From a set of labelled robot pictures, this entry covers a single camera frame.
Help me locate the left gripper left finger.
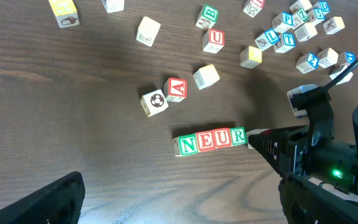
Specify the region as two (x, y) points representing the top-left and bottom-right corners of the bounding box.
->
(0, 171), (85, 224)

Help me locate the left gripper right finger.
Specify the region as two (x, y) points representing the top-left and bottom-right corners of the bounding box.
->
(278, 174), (358, 223)

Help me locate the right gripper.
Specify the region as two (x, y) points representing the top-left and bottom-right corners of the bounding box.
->
(249, 87), (358, 187)

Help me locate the green R block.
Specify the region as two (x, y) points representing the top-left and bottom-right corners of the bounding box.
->
(230, 127), (247, 146)

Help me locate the red u block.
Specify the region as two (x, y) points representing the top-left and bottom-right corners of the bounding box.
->
(202, 29), (225, 54)
(213, 128), (232, 149)

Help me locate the red E block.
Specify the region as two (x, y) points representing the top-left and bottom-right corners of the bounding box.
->
(195, 130), (216, 152)

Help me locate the green N block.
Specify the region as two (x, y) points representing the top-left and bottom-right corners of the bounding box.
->
(172, 134), (199, 157)

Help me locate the red i block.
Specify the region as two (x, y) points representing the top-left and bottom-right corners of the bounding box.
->
(243, 0), (265, 18)
(246, 129), (267, 149)

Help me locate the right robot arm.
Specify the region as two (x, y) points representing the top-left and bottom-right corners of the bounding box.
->
(247, 95), (358, 195)

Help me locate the blue 2 block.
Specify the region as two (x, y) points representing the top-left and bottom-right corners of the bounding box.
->
(296, 52), (319, 74)

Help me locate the plain yellow block centre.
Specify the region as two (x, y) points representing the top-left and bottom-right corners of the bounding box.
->
(240, 46), (262, 69)

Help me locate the white block right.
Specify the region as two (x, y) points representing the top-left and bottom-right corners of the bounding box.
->
(329, 65), (353, 85)

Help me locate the yellow block beside E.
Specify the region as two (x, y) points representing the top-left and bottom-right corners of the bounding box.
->
(193, 64), (220, 90)

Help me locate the blue T block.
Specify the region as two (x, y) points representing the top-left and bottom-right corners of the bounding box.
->
(273, 32), (296, 54)

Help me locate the blue L block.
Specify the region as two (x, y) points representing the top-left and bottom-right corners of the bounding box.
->
(255, 29), (280, 51)

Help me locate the blue D block lower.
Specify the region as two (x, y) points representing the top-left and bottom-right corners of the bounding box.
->
(336, 51), (356, 67)

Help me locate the blue d block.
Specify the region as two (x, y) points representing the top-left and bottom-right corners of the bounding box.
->
(312, 1), (331, 15)
(336, 51), (356, 67)

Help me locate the red A block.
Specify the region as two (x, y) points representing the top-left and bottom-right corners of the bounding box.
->
(164, 77), (187, 103)

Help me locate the yellow block below Z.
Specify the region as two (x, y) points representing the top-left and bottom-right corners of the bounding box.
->
(294, 22), (318, 42)

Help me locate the blue P block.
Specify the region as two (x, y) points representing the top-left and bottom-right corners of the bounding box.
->
(272, 12), (293, 34)

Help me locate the white soccer ball block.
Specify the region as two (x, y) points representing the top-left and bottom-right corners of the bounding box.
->
(140, 90), (169, 117)

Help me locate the blue 5 block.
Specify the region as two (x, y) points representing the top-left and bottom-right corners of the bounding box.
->
(307, 8), (326, 26)

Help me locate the yellow block top right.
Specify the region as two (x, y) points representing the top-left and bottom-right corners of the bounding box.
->
(290, 0), (312, 14)

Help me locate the green B block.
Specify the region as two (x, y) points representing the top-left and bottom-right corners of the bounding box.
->
(195, 4), (219, 30)

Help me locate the blue D block upper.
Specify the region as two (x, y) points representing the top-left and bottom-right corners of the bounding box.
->
(312, 1), (331, 15)

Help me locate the yellow O block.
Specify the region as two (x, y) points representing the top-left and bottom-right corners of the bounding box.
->
(136, 16), (161, 47)

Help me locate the yellow block far left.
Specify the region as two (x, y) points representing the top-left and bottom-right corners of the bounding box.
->
(49, 0), (80, 29)

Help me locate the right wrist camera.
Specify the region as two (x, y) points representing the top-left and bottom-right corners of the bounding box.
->
(287, 84), (318, 119)

